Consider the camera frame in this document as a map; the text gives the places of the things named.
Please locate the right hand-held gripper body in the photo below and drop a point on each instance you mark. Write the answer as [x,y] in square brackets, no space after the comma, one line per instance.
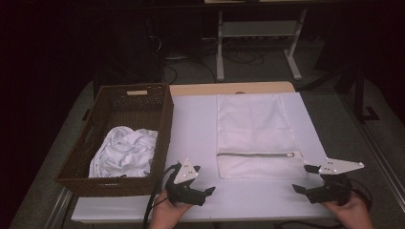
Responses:
[334,191]

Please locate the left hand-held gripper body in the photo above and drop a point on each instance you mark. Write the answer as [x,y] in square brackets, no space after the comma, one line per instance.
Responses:
[183,192]

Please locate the white garment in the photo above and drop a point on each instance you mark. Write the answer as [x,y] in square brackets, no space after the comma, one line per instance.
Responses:
[124,152]

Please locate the white mesh laundry bag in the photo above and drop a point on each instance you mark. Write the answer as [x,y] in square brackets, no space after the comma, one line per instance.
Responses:
[254,124]

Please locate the brown wicker basket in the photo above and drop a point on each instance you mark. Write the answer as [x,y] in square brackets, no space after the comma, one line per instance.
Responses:
[127,111]

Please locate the person's left hand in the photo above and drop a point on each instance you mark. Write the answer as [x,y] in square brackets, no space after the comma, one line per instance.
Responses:
[165,216]

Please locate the person's right hand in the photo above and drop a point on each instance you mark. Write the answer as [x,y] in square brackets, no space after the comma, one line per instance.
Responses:
[355,216]

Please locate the white board mat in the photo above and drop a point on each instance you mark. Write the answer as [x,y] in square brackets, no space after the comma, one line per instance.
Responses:
[197,127]

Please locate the black metal stand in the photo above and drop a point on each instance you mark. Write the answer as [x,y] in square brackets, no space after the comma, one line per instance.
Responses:
[359,95]

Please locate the white metal stand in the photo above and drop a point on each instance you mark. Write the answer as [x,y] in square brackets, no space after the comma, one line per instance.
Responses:
[258,29]

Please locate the aluminium frame rail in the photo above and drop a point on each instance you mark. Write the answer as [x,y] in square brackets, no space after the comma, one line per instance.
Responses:
[388,171]
[59,210]

